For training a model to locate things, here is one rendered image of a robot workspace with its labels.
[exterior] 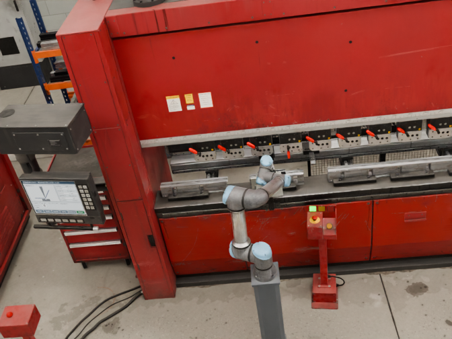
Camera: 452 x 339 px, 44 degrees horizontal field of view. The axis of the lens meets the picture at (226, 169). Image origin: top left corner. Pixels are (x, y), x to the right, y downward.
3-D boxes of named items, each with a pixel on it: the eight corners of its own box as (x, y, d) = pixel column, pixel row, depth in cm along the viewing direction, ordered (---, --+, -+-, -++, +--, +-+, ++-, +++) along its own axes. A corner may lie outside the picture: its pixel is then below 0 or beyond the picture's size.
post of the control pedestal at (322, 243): (320, 285, 422) (318, 234, 389) (320, 280, 426) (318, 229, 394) (327, 285, 421) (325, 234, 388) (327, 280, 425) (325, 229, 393)
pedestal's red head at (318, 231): (307, 239, 387) (306, 220, 376) (308, 223, 399) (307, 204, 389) (336, 239, 383) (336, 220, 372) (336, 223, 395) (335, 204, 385)
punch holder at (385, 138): (368, 145, 378) (368, 125, 368) (366, 138, 385) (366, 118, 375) (391, 143, 377) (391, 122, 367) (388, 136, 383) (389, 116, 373)
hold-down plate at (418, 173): (391, 181, 391) (391, 177, 389) (389, 176, 395) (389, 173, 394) (434, 177, 388) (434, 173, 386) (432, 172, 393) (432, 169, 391)
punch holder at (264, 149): (251, 157, 386) (249, 137, 376) (251, 150, 393) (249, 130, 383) (273, 155, 384) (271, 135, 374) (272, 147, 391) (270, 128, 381)
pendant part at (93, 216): (38, 222, 349) (17, 178, 328) (46, 210, 358) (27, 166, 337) (103, 224, 339) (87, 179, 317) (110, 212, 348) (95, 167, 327)
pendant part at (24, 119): (35, 236, 361) (-16, 126, 310) (52, 210, 380) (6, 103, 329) (107, 239, 349) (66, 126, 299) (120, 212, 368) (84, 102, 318)
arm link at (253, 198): (261, 196, 310) (292, 171, 352) (243, 192, 315) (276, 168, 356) (260, 214, 314) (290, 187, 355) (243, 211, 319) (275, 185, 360)
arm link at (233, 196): (250, 266, 344) (242, 196, 314) (229, 261, 350) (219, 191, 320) (257, 253, 353) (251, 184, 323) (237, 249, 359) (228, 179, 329)
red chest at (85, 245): (77, 274, 483) (39, 185, 423) (90, 234, 523) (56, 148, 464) (133, 270, 478) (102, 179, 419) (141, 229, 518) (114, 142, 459)
